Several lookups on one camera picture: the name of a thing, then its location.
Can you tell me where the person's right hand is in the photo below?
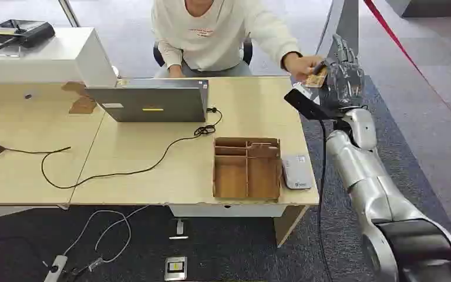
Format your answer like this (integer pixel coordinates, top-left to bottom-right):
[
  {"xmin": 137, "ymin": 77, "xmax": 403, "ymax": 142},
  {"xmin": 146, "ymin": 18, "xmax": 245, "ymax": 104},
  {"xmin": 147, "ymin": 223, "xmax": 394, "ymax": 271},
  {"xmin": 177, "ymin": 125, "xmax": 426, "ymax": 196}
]
[{"xmin": 168, "ymin": 64, "xmax": 186, "ymax": 79}]

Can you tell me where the dark grey platform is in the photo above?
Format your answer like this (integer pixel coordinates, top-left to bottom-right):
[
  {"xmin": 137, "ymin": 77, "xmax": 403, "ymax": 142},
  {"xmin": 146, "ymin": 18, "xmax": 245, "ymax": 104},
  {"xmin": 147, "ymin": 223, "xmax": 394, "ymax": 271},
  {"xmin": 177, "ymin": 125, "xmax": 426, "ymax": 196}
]
[{"xmin": 385, "ymin": 0, "xmax": 451, "ymax": 19}]

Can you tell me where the wooden desk leg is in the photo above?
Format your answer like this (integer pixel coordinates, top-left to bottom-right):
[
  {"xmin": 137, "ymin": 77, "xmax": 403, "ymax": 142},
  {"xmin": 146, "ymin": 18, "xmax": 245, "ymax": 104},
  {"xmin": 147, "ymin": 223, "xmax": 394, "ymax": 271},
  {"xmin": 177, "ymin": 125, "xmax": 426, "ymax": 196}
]
[{"xmin": 274, "ymin": 205, "xmax": 309, "ymax": 249}]

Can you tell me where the person's left hand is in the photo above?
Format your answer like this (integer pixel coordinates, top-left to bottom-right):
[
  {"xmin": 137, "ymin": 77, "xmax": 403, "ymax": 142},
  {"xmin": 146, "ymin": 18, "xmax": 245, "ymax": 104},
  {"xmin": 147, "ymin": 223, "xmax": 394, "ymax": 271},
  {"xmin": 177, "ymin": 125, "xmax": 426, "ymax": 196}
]
[{"xmin": 282, "ymin": 53, "xmax": 327, "ymax": 82}]

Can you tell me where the black remote controller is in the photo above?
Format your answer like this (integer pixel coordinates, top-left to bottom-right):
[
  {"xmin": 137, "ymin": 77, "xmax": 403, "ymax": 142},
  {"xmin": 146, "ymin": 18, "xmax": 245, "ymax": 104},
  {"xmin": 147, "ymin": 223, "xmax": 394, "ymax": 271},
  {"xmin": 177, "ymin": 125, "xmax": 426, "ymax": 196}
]
[{"xmin": 0, "ymin": 19, "xmax": 56, "ymax": 61}]

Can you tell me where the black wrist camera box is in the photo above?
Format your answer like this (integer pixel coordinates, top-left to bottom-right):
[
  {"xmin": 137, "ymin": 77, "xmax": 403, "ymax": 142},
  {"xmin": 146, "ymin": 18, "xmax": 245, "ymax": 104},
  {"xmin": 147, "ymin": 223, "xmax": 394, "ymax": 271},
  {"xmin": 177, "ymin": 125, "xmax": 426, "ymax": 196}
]
[{"xmin": 284, "ymin": 88, "xmax": 341, "ymax": 122}]

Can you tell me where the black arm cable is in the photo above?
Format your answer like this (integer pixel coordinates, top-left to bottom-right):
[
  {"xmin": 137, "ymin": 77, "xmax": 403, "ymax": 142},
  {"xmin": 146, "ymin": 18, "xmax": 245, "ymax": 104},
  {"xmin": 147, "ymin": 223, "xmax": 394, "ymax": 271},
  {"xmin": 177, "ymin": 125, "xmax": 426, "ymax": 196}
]
[{"xmin": 316, "ymin": 119, "xmax": 334, "ymax": 282}]

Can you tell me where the white power strip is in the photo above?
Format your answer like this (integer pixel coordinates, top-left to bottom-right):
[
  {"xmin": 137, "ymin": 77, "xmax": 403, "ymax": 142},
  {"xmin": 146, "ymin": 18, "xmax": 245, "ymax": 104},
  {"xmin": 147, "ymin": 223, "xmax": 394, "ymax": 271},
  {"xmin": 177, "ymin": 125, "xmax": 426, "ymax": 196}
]
[{"xmin": 43, "ymin": 254, "xmax": 68, "ymax": 282}]

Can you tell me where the wooden card box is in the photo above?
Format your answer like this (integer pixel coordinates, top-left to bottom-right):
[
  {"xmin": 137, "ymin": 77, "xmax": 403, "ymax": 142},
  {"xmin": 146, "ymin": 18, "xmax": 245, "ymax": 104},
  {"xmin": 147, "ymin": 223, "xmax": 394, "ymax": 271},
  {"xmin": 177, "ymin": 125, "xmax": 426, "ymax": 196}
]
[{"xmin": 212, "ymin": 136, "xmax": 283, "ymax": 202}]

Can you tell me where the white desk rail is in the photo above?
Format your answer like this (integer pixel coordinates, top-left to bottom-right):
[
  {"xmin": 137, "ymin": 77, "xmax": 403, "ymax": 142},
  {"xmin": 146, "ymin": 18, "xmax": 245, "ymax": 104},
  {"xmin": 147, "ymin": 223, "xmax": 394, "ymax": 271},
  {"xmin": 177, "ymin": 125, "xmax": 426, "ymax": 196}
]
[{"xmin": 168, "ymin": 204, "xmax": 290, "ymax": 219}]

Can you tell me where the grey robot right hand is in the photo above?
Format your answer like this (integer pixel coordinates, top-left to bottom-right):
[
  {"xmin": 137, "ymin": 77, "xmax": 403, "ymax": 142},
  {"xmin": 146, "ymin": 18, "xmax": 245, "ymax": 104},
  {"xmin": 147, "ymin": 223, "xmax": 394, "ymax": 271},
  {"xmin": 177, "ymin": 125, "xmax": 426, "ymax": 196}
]
[{"xmin": 324, "ymin": 33, "xmax": 366, "ymax": 111}]

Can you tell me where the grey stand post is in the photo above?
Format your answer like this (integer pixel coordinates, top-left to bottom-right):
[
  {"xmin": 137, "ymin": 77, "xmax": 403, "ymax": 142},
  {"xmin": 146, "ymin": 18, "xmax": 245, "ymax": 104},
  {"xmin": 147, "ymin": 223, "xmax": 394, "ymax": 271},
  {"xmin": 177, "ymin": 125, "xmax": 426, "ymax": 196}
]
[{"xmin": 315, "ymin": 0, "xmax": 361, "ymax": 60}]

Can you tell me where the white cabinet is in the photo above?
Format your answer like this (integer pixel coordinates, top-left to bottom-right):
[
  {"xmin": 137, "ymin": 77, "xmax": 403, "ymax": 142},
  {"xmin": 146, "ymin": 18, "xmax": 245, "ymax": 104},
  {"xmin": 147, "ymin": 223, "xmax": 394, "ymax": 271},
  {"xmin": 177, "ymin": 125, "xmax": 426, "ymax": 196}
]
[{"xmin": 0, "ymin": 26, "xmax": 118, "ymax": 88}]

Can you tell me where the white cable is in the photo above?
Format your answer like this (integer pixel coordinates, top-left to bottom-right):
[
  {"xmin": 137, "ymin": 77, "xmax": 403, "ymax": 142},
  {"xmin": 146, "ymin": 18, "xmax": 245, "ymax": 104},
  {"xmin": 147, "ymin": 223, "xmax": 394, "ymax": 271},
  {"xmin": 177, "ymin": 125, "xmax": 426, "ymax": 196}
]
[{"xmin": 62, "ymin": 205, "xmax": 149, "ymax": 264}]

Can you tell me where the grey laptop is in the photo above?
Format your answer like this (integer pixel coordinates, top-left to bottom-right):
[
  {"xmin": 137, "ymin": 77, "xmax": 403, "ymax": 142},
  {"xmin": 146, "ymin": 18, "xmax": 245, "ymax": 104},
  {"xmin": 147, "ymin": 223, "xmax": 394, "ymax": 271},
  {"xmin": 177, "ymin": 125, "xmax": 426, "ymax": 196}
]
[{"xmin": 86, "ymin": 78, "xmax": 210, "ymax": 124}]

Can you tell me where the black cable on desk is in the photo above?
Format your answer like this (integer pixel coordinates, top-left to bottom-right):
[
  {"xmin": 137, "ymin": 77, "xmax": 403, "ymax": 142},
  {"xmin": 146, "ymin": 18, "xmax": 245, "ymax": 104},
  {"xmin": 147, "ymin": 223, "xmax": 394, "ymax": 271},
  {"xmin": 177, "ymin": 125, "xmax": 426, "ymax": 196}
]
[{"xmin": 4, "ymin": 107, "xmax": 224, "ymax": 191}]

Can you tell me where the person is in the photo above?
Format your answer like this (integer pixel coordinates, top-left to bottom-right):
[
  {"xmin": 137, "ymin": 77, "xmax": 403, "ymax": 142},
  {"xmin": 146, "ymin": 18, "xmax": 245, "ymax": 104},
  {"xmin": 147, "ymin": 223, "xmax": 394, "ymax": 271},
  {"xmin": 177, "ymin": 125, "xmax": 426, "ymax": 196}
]
[{"xmin": 150, "ymin": 0, "xmax": 303, "ymax": 79}]

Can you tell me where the brown printed card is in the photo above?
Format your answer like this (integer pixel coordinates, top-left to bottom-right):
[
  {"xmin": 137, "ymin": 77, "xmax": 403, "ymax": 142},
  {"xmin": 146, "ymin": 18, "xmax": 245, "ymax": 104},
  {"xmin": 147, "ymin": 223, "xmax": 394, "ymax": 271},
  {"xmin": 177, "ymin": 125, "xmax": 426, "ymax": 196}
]
[{"xmin": 303, "ymin": 66, "xmax": 329, "ymax": 89}]

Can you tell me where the grey card reader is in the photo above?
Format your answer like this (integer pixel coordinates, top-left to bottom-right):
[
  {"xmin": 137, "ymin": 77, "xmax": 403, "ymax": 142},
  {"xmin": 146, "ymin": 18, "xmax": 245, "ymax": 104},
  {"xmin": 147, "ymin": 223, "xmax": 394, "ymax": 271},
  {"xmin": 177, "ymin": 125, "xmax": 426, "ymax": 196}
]
[{"xmin": 281, "ymin": 155, "xmax": 314, "ymax": 191}]

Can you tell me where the brown cardboard piece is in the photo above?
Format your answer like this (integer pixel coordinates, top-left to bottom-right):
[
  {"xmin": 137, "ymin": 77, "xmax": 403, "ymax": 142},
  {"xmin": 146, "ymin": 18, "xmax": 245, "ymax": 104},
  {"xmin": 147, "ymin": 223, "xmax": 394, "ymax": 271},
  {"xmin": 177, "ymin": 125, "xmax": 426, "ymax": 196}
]
[{"xmin": 61, "ymin": 81, "xmax": 97, "ymax": 115}]

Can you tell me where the red barrier tape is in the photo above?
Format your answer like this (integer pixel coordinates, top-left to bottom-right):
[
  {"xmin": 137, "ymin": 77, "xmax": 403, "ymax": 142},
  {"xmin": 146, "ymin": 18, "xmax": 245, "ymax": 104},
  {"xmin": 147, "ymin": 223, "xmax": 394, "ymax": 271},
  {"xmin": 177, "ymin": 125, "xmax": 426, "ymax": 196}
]
[{"xmin": 363, "ymin": 0, "xmax": 451, "ymax": 142}]

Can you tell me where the white floor bracket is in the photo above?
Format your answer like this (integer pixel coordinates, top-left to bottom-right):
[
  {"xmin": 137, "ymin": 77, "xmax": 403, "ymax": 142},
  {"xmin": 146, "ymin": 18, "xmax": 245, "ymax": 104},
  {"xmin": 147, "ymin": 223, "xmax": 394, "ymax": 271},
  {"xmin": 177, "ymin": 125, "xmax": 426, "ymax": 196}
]
[{"xmin": 169, "ymin": 218, "xmax": 190, "ymax": 241}]

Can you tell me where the grey metal pole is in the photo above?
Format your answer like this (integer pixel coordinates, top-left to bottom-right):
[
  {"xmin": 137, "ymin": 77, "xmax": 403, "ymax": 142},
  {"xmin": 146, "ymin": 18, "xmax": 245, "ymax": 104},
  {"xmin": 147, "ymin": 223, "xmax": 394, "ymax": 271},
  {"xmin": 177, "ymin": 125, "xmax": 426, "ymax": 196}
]
[{"xmin": 58, "ymin": 0, "xmax": 81, "ymax": 28}]

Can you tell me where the metal floor socket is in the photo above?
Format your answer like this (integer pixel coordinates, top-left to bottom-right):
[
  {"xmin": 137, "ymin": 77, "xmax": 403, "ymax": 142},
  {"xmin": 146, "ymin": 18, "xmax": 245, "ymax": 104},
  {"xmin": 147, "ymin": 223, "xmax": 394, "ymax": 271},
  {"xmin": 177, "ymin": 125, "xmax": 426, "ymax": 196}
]
[{"xmin": 164, "ymin": 256, "xmax": 188, "ymax": 282}]

